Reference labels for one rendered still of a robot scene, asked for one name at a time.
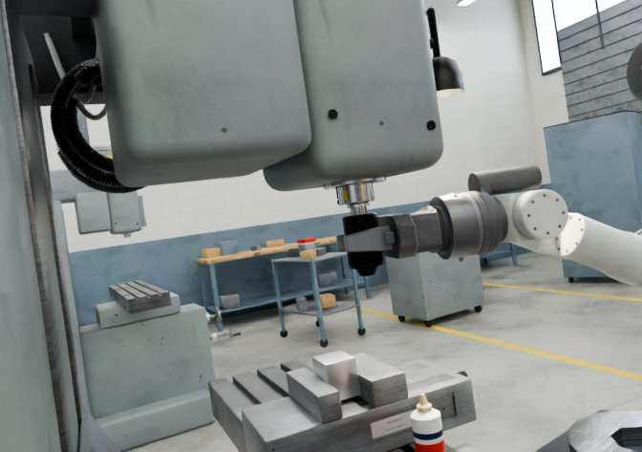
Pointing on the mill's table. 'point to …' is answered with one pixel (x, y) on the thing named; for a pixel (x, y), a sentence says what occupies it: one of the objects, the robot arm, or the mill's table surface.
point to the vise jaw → (379, 380)
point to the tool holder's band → (359, 218)
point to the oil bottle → (427, 427)
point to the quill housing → (362, 78)
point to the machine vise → (353, 414)
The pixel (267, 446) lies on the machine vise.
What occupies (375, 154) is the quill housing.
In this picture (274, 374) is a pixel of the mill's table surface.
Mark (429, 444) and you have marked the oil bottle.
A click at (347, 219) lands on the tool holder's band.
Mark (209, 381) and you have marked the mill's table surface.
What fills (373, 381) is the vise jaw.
